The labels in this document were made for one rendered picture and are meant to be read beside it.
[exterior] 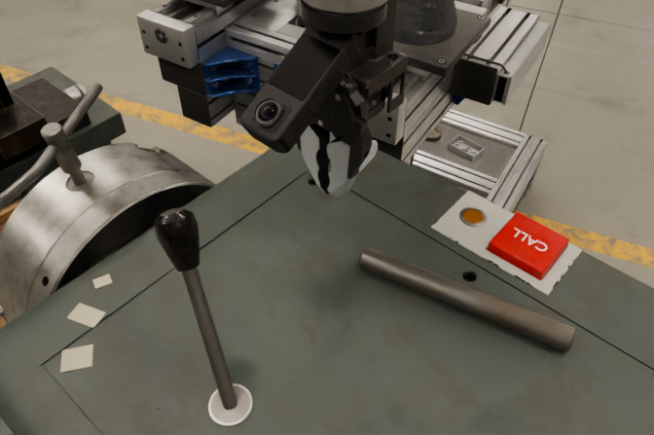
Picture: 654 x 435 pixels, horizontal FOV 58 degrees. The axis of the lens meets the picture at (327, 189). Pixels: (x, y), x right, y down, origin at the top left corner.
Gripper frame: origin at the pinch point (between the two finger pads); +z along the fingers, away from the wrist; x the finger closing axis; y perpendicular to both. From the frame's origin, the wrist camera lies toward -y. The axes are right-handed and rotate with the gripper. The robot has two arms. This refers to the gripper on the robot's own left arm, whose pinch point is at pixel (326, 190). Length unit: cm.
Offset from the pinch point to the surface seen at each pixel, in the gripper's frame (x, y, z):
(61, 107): 83, 8, 33
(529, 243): -18.4, 9.9, 3.0
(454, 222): -10.6, 8.4, 4.1
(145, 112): 194, 86, 130
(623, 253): -17, 151, 130
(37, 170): 24.6, -18.3, -0.3
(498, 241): -15.9, 8.1, 3.0
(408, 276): -11.9, -2.0, 2.4
